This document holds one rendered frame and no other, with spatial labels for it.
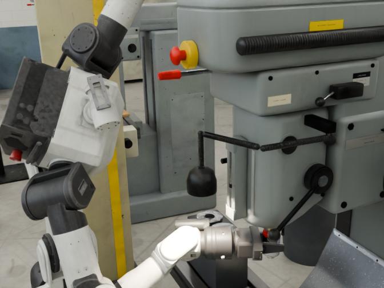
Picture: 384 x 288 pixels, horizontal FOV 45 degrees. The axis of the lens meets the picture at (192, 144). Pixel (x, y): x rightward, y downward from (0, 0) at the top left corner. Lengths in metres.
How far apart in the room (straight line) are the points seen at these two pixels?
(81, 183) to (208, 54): 0.48
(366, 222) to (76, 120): 0.93
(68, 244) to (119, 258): 2.02
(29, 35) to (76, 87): 8.73
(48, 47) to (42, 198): 1.58
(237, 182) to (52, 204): 0.46
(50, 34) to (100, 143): 1.50
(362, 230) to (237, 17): 0.90
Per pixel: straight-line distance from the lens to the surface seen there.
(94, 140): 1.24
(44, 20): 2.67
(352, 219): 1.61
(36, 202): 1.21
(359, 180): 1.24
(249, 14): 0.93
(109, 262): 3.20
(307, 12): 1.01
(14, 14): 9.96
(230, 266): 1.55
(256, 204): 1.15
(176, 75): 1.11
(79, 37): 1.33
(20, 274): 3.60
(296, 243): 3.40
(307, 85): 1.04
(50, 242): 1.70
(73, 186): 1.17
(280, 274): 3.36
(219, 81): 1.13
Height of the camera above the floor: 1.90
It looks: 19 degrees down
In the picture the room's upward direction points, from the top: 2 degrees counter-clockwise
